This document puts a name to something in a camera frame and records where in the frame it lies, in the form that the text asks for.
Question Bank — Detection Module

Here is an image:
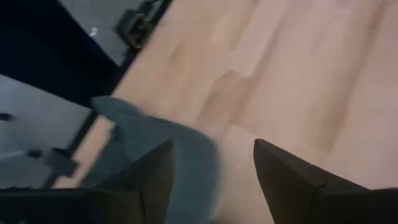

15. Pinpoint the black table edge bracket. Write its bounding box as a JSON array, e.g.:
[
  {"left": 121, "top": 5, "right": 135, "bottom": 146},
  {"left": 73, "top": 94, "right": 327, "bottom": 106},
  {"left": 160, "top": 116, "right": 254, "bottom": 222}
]
[
  {"left": 43, "top": 147, "right": 78, "bottom": 178},
  {"left": 114, "top": 9, "right": 156, "bottom": 49}
]

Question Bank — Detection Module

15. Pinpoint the black aluminium table frame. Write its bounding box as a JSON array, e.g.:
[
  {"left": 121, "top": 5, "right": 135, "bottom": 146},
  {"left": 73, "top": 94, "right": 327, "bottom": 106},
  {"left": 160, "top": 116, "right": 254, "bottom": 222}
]
[{"left": 43, "top": 0, "right": 174, "bottom": 190}]

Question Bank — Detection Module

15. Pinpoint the dark grey hat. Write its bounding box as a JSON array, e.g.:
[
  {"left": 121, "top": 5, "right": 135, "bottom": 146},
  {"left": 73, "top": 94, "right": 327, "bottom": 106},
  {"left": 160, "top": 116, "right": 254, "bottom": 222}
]
[{"left": 80, "top": 95, "right": 220, "bottom": 224}]

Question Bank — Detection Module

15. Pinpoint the dark navy object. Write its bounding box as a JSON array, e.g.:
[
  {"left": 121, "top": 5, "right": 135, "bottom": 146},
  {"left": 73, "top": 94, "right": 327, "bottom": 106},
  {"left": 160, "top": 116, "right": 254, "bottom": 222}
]
[{"left": 0, "top": 0, "right": 121, "bottom": 108}]

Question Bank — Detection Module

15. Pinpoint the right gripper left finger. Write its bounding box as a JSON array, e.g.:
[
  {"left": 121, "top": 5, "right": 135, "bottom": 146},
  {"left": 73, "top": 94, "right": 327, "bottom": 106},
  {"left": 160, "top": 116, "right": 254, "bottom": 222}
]
[{"left": 96, "top": 139, "right": 175, "bottom": 224}]

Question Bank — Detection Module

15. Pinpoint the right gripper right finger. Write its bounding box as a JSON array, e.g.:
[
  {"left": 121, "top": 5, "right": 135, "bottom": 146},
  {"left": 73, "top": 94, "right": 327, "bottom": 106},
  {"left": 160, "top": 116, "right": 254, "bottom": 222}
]
[{"left": 253, "top": 138, "right": 398, "bottom": 224}]

